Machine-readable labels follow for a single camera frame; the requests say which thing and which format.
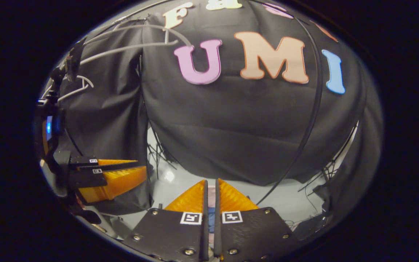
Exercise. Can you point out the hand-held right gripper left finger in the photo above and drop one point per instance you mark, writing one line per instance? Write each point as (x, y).
(166, 236)

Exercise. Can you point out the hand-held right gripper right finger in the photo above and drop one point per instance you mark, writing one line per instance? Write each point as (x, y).
(253, 233)

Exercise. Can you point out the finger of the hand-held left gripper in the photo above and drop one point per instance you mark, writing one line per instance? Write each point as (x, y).
(84, 162)
(89, 178)

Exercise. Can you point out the white clothes hanger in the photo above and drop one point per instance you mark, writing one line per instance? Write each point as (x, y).
(129, 47)
(72, 92)

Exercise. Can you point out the black clothes rail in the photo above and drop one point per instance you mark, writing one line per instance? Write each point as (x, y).
(316, 109)

